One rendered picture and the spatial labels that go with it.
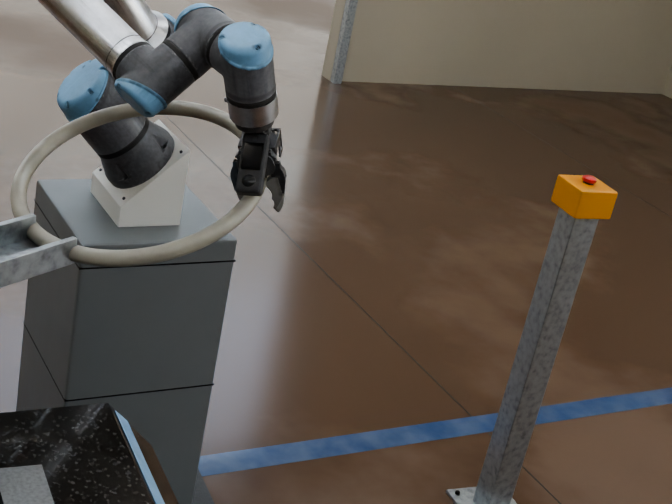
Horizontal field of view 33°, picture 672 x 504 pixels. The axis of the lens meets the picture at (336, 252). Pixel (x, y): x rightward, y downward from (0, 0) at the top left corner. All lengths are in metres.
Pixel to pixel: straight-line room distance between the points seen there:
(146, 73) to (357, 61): 5.68
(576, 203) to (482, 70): 5.29
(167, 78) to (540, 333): 1.53
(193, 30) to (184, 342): 1.08
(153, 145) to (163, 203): 0.15
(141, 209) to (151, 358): 0.38
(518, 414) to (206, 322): 0.97
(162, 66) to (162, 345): 1.03
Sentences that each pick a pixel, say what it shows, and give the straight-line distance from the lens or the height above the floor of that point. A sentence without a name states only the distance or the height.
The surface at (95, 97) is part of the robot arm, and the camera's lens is 2.66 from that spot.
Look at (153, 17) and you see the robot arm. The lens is 2.68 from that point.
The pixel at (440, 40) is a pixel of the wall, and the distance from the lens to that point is 7.96.
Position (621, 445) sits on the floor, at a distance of 4.10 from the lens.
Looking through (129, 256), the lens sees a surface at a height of 1.13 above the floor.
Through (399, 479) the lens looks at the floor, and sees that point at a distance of 3.55.
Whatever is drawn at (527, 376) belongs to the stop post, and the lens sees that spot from 3.24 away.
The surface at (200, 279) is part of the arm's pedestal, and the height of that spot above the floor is 0.74.
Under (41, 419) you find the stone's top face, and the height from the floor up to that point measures 0.83.
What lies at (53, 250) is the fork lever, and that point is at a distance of 2.00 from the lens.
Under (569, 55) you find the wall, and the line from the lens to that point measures 8.72.
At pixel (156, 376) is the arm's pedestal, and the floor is 0.47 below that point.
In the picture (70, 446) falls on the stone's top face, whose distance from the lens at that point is 2.01.
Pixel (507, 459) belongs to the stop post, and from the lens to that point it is 3.39.
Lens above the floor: 1.99
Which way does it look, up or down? 24 degrees down
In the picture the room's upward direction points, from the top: 12 degrees clockwise
